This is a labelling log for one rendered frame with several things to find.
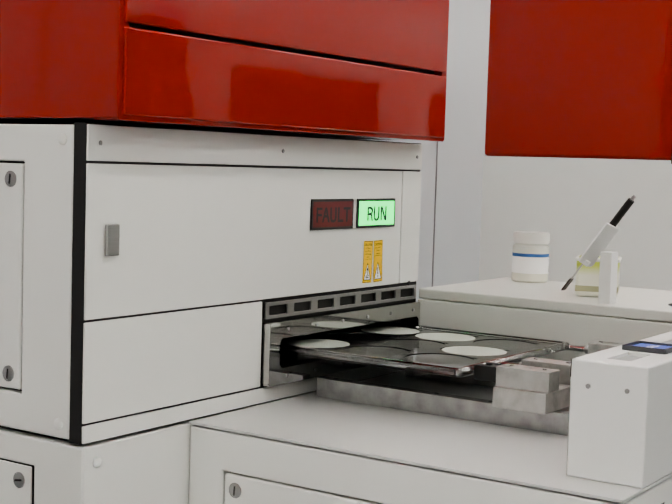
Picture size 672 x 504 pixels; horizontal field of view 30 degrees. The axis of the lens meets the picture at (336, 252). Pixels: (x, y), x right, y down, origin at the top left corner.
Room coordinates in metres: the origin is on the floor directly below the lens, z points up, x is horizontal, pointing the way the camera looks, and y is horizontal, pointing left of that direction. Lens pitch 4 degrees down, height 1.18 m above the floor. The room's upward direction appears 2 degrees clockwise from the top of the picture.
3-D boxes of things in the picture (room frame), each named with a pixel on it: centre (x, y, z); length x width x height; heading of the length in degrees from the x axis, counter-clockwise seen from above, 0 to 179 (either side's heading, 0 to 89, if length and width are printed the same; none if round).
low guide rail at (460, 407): (1.78, -0.19, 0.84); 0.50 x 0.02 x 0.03; 56
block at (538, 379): (1.71, -0.27, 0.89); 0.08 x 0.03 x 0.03; 56
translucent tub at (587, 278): (2.17, -0.46, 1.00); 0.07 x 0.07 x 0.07; 75
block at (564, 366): (1.77, -0.31, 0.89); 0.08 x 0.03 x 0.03; 56
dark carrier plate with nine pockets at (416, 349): (1.97, -0.13, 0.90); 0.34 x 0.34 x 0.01; 56
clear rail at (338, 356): (1.82, -0.03, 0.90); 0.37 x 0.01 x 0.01; 56
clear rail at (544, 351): (1.87, -0.28, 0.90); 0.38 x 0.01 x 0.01; 146
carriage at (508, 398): (1.84, -0.36, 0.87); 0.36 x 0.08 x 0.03; 146
